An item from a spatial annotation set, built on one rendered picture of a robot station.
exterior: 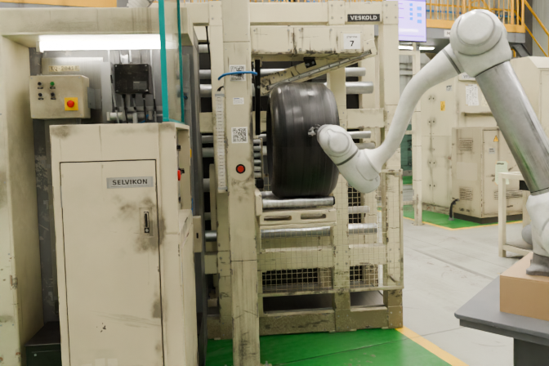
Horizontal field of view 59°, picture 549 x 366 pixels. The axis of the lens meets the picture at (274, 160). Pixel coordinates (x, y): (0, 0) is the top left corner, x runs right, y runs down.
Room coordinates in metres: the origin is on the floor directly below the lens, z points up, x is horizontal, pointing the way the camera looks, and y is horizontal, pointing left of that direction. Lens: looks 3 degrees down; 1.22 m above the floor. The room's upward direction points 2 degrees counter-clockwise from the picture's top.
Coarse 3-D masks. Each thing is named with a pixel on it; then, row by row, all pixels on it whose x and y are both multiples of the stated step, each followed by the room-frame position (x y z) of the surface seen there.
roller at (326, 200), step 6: (276, 198) 2.24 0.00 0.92; (282, 198) 2.24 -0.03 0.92; (288, 198) 2.24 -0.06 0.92; (294, 198) 2.24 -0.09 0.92; (300, 198) 2.24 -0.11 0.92; (306, 198) 2.24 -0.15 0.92; (312, 198) 2.24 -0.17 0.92; (318, 198) 2.24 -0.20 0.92; (324, 198) 2.24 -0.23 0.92; (330, 198) 2.25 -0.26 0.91; (264, 204) 2.21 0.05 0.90; (270, 204) 2.22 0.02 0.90; (276, 204) 2.22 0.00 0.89; (282, 204) 2.22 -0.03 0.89; (288, 204) 2.23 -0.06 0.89; (294, 204) 2.23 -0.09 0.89; (300, 204) 2.23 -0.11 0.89; (306, 204) 2.23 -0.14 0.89; (312, 204) 2.24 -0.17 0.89; (318, 204) 2.24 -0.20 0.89; (324, 204) 2.24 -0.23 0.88; (330, 204) 2.25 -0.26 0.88
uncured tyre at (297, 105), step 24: (288, 96) 2.18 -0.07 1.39; (312, 96) 2.19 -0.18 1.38; (288, 120) 2.12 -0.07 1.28; (312, 120) 2.12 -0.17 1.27; (336, 120) 2.16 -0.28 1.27; (288, 144) 2.10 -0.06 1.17; (312, 144) 2.11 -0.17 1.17; (288, 168) 2.12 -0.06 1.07; (312, 168) 2.13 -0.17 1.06; (336, 168) 2.17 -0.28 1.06; (288, 192) 2.21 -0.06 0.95; (312, 192) 2.22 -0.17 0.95
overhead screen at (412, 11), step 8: (400, 0) 6.04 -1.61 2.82; (408, 0) 6.08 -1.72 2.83; (416, 0) 6.12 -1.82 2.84; (424, 0) 6.16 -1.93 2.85; (400, 8) 6.04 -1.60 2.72; (408, 8) 6.08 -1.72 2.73; (416, 8) 6.12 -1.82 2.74; (424, 8) 6.16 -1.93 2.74; (400, 16) 6.04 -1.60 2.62; (408, 16) 6.08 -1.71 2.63; (416, 16) 6.12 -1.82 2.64; (424, 16) 6.16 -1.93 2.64; (400, 24) 6.04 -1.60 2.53; (408, 24) 6.08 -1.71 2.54; (416, 24) 6.12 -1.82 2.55; (424, 24) 6.16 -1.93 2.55; (400, 32) 6.04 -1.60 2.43; (408, 32) 6.08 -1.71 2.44; (416, 32) 6.12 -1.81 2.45; (424, 32) 6.16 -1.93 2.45; (400, 40) 6.04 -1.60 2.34; (408, 40) 6.08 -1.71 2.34; (416, 40) 6.11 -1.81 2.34; (424, 40) 6.16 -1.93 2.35
